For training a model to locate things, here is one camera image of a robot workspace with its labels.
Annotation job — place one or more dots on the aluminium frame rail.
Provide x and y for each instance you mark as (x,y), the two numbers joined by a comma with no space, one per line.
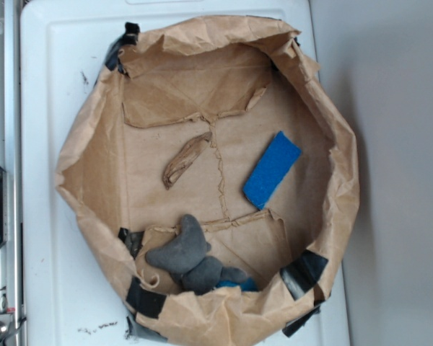
(12,307)

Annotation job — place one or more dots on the blue ball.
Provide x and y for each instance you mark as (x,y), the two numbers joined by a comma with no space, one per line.
(248,285)

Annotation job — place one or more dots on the black tape piece top left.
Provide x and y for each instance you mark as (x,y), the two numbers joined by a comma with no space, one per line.
(129,37)

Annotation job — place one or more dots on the black tape piece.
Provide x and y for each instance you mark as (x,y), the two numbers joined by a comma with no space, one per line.
(143,301)
(301,275)
(132,240)
(129,37)

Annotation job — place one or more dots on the black tape piece bottom right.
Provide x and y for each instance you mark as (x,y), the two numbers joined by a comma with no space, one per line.
(301,275)

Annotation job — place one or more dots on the black tape piece bottom left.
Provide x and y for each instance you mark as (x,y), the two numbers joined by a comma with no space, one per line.
(143,301)

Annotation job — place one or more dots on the blue rectangular sponge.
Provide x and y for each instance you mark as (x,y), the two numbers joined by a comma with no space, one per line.
(270,170)

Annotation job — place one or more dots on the white plastic tray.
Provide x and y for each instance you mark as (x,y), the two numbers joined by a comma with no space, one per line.
(68,301)

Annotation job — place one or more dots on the brown paper bag tray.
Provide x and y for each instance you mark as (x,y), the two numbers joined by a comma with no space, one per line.
(243,78)

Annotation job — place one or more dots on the grey plush toy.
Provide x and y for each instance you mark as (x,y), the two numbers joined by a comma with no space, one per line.
(185,258)

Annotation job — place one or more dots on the brown wood chip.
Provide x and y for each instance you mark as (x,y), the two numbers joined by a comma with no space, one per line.
(185,158)

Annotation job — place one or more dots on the black tape piece inner left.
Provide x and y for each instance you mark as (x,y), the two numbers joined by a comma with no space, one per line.
(132,240)

